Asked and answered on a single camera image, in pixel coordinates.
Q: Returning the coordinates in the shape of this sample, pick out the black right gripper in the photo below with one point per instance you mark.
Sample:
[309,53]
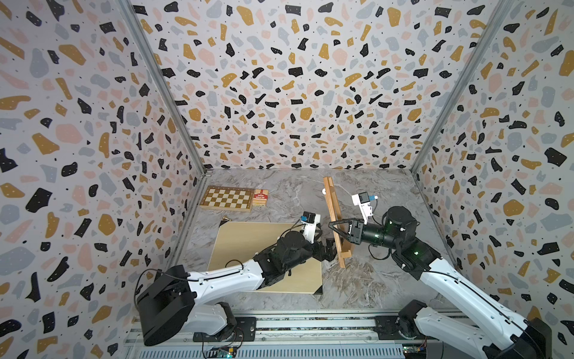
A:
[353,237]

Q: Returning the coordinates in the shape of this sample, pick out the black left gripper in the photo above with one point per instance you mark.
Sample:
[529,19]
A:
[329,255]

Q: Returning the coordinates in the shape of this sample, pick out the small wooden easel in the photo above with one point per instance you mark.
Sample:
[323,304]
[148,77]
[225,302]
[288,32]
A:
[343,252]

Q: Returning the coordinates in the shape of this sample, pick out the light wooden canvas board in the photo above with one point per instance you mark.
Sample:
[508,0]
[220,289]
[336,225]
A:
[284,255]

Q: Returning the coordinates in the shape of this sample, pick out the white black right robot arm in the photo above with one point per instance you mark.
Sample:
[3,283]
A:
[495,332]

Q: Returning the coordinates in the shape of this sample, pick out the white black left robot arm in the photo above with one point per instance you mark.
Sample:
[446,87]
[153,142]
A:
[179,299]

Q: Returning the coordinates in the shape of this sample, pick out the red Texas Hold'em card box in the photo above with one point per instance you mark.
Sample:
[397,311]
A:
[260,197]

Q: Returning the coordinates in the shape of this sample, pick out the wooden chess board box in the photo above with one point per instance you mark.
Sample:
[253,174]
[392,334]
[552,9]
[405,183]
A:
[221,198]

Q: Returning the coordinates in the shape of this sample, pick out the green circuit board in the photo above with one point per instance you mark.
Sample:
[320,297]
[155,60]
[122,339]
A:
[222,352]

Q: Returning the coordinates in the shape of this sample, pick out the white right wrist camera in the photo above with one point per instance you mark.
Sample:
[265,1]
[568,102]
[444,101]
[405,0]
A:
[363,200]

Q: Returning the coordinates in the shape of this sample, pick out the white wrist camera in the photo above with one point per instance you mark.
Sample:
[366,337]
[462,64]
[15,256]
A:
[363,200]
[311,222]

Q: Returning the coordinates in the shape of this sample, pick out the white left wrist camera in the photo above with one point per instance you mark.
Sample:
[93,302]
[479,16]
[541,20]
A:
[311,222]

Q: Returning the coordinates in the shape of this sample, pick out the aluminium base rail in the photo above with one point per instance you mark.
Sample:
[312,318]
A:
[301,334]

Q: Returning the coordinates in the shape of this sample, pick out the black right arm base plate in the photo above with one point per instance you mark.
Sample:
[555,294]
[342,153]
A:
[393,327]

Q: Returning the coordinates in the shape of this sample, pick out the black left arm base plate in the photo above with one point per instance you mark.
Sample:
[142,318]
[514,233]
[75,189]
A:
[242,329]

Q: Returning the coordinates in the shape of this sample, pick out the right aluminium corner post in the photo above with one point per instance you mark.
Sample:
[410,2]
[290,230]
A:
[502,9]

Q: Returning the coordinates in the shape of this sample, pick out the aluminium corner post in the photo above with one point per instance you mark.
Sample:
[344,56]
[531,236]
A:
[141,42]
[502,9]

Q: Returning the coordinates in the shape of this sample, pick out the left aluminium corner post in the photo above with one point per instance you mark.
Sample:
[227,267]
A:
[141,42]

